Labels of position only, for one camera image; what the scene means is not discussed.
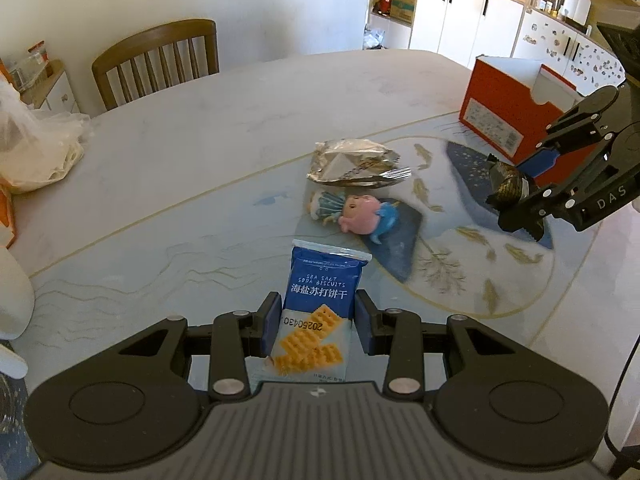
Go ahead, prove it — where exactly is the red cardboard shoe box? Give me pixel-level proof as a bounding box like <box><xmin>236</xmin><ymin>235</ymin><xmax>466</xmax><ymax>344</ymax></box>
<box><xmin>459</xmin><ymin>55</ymin><xmax>582</xmax><ymax>162</ymax></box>

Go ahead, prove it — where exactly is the white plastic bag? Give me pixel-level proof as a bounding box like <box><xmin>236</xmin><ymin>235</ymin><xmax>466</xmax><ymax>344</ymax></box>
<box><xmin>0</xmin><ymin>79</ymin><xmax>93</xmax><ymax>194</ymax></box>

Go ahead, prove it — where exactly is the pink blue plush toy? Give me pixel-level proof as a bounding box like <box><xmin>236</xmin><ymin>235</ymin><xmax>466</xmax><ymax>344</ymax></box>
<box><xmin>337</xmin><ymin>195</ymin><xmax>399</xmax><ymax>245</ymax></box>

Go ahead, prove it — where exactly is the orange white carton box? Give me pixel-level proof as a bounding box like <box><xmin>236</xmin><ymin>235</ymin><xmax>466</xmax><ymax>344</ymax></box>
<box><xmin>0</xmin><ymin>186</ymin><xmax>16</xmax><ymax>248</ymax></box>

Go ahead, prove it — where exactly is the dark snack bag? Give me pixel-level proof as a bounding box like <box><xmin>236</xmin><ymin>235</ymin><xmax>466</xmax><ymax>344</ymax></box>
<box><xmin>486</xmin><ymin>155</ymin><xmax>544</xmax><ymax>242</ymax></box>

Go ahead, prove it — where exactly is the small white drawer cabinet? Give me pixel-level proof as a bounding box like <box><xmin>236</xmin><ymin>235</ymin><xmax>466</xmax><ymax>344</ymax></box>
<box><xmin>21</xmin><ymin>60</ymin><xmax>80</xmax><ymax>113</ymax></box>

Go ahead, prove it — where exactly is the white shelving cabinet unit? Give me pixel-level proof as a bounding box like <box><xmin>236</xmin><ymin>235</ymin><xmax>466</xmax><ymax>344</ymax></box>
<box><xmin>372</xmin><ymin>0</ymin><xmax>625</xmax><ymax>96</ymax></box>

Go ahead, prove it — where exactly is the wooden chair behind table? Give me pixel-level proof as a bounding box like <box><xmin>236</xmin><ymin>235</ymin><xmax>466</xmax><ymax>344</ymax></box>
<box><xmin>91</xmin><ymin>18</ymin><xmax>219</xmax><ymax>110</ymax></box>

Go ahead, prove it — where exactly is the silver crumpled snack bag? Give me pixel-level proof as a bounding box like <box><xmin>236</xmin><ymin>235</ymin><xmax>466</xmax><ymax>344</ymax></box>
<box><xmin>307</xmin><ymin>139</ymin><xmax>412</xmax><ymax>188</ymax></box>

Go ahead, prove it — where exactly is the blue soda biscuit packet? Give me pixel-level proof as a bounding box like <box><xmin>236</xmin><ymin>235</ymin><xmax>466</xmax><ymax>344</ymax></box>
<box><xmin>250</xmin><ymin>240</ymin><xmax>372</xmax><ymax>385</ymax></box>

